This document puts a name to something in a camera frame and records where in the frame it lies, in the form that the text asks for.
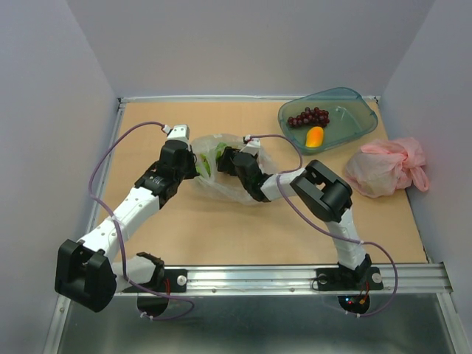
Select clear plastic bag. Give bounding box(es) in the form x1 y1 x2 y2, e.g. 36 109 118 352
191 133 277 205

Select orange fruit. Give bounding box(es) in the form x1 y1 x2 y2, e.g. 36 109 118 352
305 126 325 148

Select red grape bunch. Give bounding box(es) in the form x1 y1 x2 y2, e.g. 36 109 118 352
287 107 330 128

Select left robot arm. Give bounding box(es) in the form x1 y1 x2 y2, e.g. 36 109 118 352
55 138 198 312

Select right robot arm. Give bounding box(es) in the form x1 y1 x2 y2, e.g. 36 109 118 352
216 147 374 291

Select pink plastic bag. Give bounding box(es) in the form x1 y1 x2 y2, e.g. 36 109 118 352
344 137 430 198

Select teal plastic container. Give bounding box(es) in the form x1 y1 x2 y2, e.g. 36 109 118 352
278 87 378 156

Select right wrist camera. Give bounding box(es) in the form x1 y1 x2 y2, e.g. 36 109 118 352
240 135 261 156

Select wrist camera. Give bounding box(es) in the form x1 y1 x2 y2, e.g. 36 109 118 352
240 135 261 156
162 125 190 143

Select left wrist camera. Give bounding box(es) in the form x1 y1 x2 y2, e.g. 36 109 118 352
162 125 190 143

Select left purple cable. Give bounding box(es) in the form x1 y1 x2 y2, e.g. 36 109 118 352
88 121 195 322

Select aluminium front rail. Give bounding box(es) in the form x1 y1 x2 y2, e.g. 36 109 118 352
164 263 452 297

